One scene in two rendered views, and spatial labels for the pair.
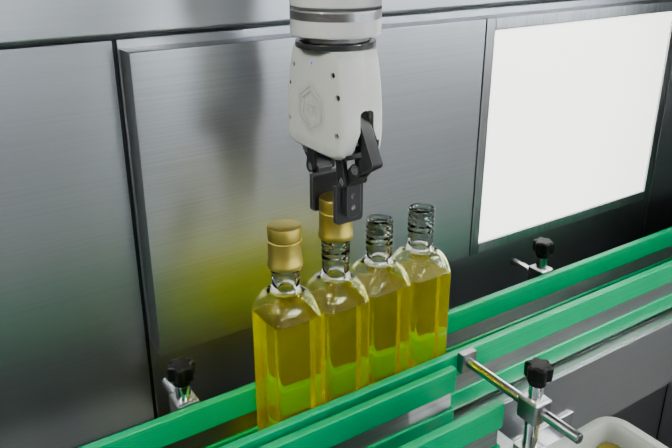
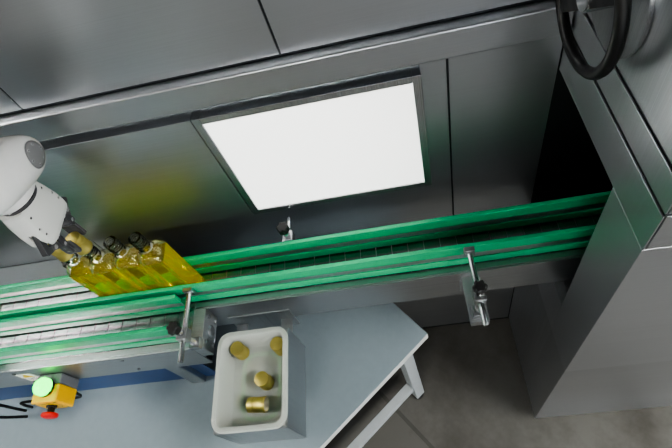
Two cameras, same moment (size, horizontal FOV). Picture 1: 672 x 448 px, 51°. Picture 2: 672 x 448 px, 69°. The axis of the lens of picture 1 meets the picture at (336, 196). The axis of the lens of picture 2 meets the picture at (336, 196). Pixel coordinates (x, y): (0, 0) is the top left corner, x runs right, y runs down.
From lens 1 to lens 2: 1.16 m
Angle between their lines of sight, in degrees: 49
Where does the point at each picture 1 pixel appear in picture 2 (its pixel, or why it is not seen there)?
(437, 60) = (162, 144)
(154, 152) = not seen: hidden behind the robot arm
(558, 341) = (267, 284)
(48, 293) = not seen: hidden behind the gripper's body
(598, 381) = (306, 302)
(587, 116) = (331, 151)
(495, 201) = (262, 193)
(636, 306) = (337, 275)
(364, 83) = (19, 229)
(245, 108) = (49, 174)
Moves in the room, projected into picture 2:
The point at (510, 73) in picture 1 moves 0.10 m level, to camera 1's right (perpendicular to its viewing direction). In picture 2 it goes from (233, 140) to (273, 154)
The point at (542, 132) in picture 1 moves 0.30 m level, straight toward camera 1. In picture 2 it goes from (286, 163) to (173, 260)
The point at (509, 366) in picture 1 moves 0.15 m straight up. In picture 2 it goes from (231, 291) to (204, 263)
